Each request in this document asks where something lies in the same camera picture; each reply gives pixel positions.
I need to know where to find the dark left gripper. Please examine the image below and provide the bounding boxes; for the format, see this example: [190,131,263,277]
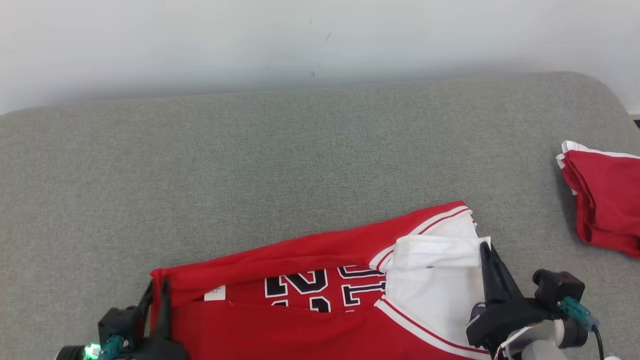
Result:
[127,279,190,360]

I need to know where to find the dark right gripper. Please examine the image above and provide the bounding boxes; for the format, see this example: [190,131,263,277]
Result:
[465,241,559,351]

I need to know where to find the red and white shorts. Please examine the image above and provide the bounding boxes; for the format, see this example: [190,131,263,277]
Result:
[555,140,640,260]

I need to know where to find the red white number 23 jersey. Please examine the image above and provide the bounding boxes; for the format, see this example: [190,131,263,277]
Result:
[150,201,494,360]

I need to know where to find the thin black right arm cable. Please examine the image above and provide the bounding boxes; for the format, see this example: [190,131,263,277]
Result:
[591,325,606,360]

